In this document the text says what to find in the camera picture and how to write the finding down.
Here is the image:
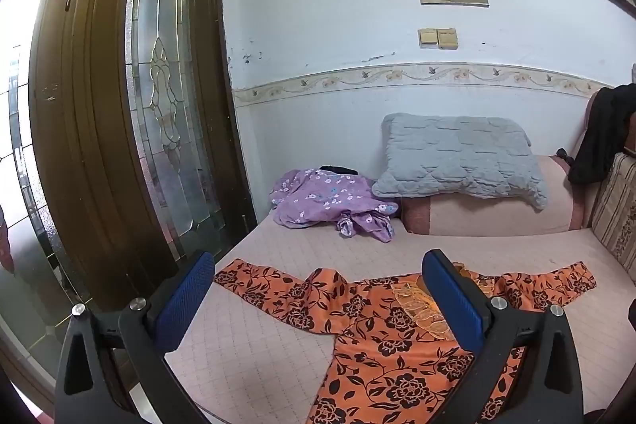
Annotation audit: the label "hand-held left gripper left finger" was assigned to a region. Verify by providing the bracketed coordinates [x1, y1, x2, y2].
[54, 249, 224, 424]

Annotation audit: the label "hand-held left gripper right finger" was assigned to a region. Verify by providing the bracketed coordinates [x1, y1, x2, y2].
[421, 248, 584, 424]

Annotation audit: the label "orange black floral shirt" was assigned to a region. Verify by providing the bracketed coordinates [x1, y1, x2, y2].
[213, 257, 597, 424]

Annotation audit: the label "purple floral clothes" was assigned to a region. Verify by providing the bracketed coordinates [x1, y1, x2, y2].
[270, 168, 401, 245]

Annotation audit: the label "pink bolster cushion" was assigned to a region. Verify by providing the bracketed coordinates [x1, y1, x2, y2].
[400, 154, 589, 237]

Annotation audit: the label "pink quilted bed cover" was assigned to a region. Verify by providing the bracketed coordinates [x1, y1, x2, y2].
[164, 210, 636, 424]

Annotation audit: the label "grey quilted pillow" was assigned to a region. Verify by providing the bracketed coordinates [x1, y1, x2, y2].
[372, 112, 549, 212]

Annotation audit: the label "striped beige back cushion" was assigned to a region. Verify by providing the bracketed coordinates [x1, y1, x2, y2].
[589, 152, 636, 286]

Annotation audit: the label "brown wooden glass door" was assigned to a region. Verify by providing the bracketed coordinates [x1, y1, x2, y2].
[27, 0, 259, 310]

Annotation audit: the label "frosted glass door panel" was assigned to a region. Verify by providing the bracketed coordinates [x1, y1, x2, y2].
[0, 0, 90, 385]

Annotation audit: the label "black garment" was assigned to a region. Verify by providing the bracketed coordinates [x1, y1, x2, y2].
[568, 83, 636, 185]

